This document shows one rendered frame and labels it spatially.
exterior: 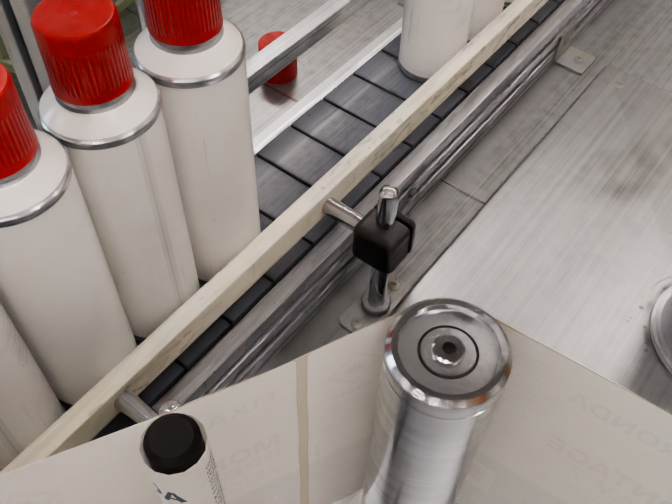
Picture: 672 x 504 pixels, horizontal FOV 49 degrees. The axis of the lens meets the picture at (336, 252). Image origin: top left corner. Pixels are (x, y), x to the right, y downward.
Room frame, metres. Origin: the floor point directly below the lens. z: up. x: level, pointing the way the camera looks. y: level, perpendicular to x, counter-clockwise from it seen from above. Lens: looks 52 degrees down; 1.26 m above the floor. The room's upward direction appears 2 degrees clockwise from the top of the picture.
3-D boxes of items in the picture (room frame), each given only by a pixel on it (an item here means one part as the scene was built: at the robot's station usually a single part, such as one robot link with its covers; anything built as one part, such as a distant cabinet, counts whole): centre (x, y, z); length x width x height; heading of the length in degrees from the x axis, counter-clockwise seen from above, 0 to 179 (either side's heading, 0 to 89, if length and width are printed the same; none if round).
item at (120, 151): (0.25, 0.10, 0.98); 0.05 x 0.05 x 0.20
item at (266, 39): (0.53, 0.06, 0.85); 0.03 x 0.03 x 0.03
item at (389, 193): (0.29, -0.03, 0.89); 0.03 x 0.03 x 0.12; 54
